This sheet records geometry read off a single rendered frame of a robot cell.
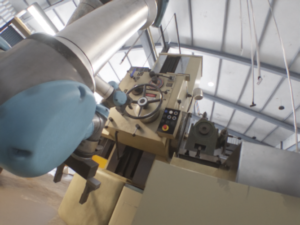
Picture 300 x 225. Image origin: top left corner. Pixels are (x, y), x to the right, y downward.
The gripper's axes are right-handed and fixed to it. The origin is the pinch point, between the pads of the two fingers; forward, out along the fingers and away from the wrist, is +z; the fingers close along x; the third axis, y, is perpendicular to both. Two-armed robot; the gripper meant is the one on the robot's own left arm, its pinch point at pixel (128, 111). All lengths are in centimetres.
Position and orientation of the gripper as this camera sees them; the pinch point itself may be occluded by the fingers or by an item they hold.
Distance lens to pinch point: 115.1
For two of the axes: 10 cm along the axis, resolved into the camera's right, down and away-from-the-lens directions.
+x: -3.8, 8.4, -3.8
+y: -9.0, -2.3, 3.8
